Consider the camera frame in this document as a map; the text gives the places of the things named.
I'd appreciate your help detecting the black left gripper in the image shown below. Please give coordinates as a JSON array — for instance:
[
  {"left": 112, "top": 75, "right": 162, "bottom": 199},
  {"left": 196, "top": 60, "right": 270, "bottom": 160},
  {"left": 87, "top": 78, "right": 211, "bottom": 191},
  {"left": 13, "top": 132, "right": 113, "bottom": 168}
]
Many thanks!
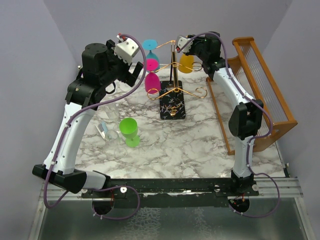
[{"left": 100, "top": 40, "right": 143, "bottom": 87}]

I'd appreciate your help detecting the pink wine glass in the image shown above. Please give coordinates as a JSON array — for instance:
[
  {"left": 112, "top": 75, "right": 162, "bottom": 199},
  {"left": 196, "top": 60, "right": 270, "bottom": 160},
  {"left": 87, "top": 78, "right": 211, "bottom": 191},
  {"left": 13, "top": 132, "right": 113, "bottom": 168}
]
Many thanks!
[{"left": 144, "top": 58, "right": 161, "bottom": 95}]

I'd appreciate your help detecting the orange wine glass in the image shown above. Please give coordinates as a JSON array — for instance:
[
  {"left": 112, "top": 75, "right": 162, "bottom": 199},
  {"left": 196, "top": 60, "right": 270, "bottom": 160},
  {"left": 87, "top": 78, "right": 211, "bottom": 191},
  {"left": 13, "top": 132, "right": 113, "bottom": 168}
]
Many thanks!
[{"left": 178, "top": 54, "right": 194, "bottom": 74}]

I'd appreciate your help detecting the blue wine glass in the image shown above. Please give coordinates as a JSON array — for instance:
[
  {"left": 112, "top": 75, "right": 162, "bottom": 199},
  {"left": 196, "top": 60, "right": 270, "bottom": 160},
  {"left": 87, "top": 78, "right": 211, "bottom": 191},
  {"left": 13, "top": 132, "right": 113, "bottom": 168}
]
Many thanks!
[{"left": 142, "top": 39, "right": 160, "bottom": 63}]

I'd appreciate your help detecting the green wine glass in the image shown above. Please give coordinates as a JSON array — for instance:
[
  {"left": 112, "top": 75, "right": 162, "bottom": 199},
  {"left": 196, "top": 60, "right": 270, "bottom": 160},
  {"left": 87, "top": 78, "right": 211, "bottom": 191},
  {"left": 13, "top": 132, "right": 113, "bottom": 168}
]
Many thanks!
[{"left": 119, "top": 117, "right": 140, "bottom": 148}]

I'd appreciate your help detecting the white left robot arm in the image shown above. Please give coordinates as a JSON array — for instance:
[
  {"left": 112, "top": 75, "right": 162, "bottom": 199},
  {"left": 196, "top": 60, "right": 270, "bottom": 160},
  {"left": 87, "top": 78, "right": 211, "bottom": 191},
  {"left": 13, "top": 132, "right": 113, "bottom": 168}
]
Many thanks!
[{"left": 32, "top": 37, "right": 143, "bottom": 198}]

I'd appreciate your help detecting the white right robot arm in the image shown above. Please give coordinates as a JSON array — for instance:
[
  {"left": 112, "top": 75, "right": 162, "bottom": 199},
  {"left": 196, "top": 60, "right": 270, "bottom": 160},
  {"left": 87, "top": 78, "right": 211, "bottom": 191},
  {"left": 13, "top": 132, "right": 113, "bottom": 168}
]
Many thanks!
[{"left": 186, "top": 32, "right": 264, "bottom": 196}]

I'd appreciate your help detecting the wooden tiered shelf rack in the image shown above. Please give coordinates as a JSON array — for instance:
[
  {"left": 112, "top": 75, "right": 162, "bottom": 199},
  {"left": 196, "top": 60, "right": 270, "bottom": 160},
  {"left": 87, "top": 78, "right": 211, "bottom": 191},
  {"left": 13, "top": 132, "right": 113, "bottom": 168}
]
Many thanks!
[{"left": 205, "top": 36, "right": 298, "bottom": 156}]

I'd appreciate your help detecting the gold wine glass rack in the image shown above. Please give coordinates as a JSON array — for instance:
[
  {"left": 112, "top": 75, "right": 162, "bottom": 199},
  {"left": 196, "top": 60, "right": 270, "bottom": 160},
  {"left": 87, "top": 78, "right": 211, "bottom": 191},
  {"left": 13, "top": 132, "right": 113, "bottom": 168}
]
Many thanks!
[{"left": 147, "top": 40, "right": 208, "bottom": 120}]

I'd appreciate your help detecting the clear wine glass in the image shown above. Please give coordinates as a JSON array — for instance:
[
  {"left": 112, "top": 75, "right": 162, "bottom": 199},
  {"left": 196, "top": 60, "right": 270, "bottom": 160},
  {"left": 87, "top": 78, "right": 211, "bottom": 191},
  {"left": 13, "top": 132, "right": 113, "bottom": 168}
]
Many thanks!
[{"left": 104, "top": 130, "right": 128, "bottom": 159}]

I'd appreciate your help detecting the small blue white card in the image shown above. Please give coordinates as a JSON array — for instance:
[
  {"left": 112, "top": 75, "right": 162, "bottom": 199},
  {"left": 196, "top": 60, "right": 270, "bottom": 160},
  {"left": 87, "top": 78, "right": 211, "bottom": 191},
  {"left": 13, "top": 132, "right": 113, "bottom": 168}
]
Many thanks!
[{"left": 95, "top": 121, "right": 108, "bottom": 140}]

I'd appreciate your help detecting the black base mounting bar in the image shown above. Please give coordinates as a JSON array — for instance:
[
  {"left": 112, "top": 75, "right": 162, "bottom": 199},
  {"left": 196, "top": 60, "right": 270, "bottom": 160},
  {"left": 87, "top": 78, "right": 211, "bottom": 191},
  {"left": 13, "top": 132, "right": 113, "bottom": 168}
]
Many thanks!
[{"left": 81, "top": 178, "right": 259, "bottom": 208}]

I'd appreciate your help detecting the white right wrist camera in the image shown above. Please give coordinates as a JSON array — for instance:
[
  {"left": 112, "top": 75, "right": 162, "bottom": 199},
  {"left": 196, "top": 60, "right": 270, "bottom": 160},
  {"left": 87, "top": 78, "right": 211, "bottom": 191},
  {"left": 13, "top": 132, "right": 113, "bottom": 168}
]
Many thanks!
[{"left": 175, "top": 35, "right": 193, "bottom": 54}]

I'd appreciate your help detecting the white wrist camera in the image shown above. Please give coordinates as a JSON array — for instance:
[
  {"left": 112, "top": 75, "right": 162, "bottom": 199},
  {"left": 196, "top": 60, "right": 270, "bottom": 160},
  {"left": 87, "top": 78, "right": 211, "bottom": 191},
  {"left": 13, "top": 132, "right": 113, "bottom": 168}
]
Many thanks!
[
  {"left": 114, "top": 33, "right": 140, "bottom": 66},
  {"left": 175, "top": 35, "right": 193, "bottom": 54}
]

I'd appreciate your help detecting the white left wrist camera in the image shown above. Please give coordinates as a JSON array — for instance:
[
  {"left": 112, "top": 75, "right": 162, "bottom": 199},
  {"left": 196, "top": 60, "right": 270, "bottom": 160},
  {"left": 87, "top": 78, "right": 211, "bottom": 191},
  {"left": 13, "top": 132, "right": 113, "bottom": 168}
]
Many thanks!
[{"left": 114, "top": 33, "right": 140, "bottom": 66}]

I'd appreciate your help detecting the aluminium extrusion rail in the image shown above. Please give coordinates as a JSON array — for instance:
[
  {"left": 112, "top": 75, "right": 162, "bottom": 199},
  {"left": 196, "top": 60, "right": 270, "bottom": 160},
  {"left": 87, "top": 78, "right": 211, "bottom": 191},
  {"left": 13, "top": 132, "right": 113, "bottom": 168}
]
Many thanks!
[{"left": 38, "top": 183, "right": 92, "bottom": 202}]

